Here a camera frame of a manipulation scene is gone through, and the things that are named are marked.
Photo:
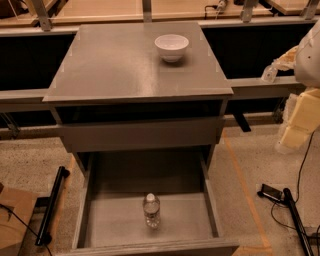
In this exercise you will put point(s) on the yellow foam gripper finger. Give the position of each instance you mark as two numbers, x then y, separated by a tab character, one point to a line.
286	61
301	117

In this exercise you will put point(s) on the clear plastic water bottle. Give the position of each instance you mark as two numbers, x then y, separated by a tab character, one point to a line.
151	209

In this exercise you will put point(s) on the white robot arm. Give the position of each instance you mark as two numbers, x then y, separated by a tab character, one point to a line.
307	66

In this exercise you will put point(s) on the clear soap dispenser bottle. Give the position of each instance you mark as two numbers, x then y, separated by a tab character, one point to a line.
269	74

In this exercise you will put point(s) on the grey drawer cabinet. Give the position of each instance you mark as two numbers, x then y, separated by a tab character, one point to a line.
113	73

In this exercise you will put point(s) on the closed grey top drawer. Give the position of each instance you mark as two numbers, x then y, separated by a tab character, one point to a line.
141	135

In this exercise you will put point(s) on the open grey middle drawer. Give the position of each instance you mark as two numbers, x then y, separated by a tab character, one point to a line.
111	220

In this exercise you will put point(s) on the black phone on floor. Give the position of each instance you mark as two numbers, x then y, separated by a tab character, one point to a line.
270	193

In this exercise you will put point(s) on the black bar right floor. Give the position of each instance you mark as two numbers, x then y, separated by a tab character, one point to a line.
297	223

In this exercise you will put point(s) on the black bar floor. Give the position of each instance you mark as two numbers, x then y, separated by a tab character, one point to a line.
43	236
297	223

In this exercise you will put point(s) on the white ceramic bowl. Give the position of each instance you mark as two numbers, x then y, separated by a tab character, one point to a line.
171	47

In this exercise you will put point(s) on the black bar left floor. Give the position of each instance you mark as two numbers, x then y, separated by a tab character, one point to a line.
43	236

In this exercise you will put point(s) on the cardboard box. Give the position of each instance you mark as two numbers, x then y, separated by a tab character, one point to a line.
16	211

